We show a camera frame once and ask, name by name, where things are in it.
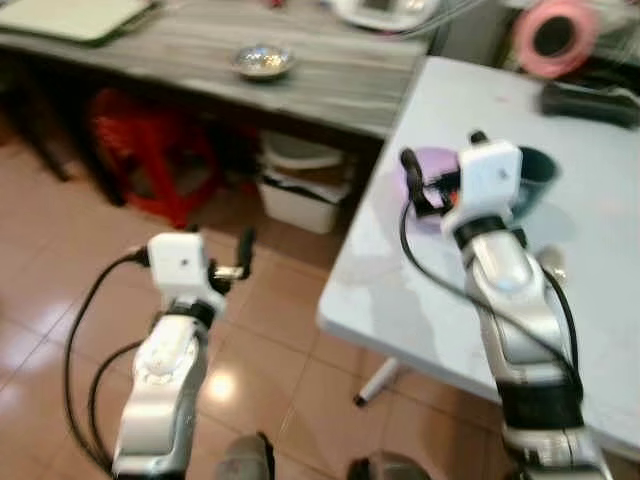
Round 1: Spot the pink ring-shaped object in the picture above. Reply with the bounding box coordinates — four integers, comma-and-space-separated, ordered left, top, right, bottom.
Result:
512, 0, 600, 80

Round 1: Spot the grey robot right leg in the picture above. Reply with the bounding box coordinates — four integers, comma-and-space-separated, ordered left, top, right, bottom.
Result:
347, 451, 433, 480

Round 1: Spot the white appliance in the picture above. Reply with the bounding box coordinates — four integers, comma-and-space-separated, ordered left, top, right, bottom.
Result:
329, 0, 443, 32

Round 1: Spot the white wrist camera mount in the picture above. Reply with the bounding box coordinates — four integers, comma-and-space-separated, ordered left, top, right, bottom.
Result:
440, 140, 524, 237
147, 232, 230, 317

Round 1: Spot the dark teal cup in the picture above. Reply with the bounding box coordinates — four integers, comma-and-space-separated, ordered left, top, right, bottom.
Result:
512, 146, 562, 219

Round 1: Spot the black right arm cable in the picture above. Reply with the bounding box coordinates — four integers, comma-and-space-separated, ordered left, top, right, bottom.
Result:
399, 198, 583, 386

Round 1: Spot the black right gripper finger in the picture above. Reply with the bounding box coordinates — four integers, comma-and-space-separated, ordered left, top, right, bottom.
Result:
399, 148, 429, 217

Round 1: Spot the grey wood-grain table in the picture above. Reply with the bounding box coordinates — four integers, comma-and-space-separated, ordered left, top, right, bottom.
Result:
0, 0, 433, 206

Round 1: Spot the black flat object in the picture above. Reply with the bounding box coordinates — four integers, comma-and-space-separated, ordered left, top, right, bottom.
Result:
540, 79, 640, 130

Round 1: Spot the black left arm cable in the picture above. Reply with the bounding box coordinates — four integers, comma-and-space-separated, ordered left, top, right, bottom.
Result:
62, 250, 153, 473

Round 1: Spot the small shiny metal cup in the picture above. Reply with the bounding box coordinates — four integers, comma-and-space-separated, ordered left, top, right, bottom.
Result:
539, 245, 570, 288

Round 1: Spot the red plastic stool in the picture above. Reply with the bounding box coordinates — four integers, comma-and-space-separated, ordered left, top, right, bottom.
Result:
87, 87, 223, 229

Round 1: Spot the shiny metal bowl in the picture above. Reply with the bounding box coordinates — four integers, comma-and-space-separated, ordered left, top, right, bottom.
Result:
232, 44, 299, 82

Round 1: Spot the white plastic bin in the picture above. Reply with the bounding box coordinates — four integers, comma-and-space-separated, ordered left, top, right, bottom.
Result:
257, 129, 353, 237

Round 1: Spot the pale green tray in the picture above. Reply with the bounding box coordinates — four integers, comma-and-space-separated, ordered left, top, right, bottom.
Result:
0, 0, 158, 47

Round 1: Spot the white folding table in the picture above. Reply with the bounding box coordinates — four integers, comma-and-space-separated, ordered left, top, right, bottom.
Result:
317, 56, 640, 462

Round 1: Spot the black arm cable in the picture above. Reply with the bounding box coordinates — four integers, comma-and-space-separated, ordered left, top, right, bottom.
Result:
62, 250, 153, 473
399, 198, 583, 386

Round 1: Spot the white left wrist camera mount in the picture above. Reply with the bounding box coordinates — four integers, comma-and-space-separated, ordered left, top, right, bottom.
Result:
147, 232, 230, 317

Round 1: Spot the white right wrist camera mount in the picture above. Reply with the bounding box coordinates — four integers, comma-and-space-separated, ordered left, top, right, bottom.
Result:
440, 140, 524, 237

